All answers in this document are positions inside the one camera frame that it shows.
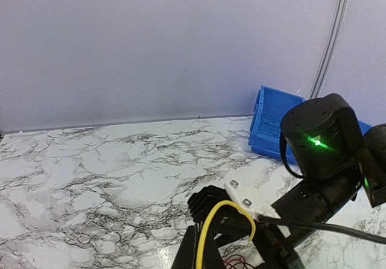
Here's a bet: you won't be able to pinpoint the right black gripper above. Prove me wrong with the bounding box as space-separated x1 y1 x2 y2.
256 93 367 248

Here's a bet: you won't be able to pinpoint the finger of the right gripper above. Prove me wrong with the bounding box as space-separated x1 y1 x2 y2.
171 224 225 269
256 224 305 269

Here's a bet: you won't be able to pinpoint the yellow wire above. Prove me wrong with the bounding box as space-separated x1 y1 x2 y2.
195 200 257 269

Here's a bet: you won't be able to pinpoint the red wire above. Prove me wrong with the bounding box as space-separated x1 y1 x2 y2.
224 254 254 269

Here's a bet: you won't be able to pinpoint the blue three-compartment bin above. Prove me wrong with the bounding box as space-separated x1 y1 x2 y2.
248 84 373 165

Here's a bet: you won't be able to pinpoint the black wires in bin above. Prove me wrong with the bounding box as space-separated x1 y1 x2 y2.
259 113 281 140

